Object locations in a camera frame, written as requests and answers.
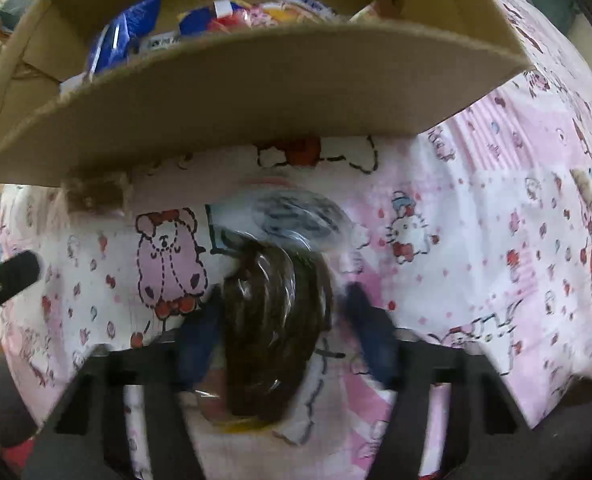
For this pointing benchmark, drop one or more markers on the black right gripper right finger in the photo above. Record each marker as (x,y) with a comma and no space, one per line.
(487,436)

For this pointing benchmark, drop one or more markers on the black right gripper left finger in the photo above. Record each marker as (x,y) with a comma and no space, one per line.
(121,416)

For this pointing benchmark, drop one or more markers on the dark chocolate pastry packet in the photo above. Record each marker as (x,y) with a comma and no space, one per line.
(277,305)

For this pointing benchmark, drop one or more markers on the white rice cake packet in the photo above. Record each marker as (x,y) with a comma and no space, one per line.
(162,41)

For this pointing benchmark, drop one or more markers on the blue snack bag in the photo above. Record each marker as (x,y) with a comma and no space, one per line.
(121,36)
(219,16)

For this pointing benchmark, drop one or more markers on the pink Hello Kitty bedsheet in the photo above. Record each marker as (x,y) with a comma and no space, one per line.
(477,233)

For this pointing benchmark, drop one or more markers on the cardboard box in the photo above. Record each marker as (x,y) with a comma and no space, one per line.
(386,67)

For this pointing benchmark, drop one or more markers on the blue snack bag in box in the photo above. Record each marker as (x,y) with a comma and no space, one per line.
(121,36)

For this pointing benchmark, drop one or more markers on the white cartoon snack packet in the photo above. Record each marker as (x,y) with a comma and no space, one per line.
(280,12)

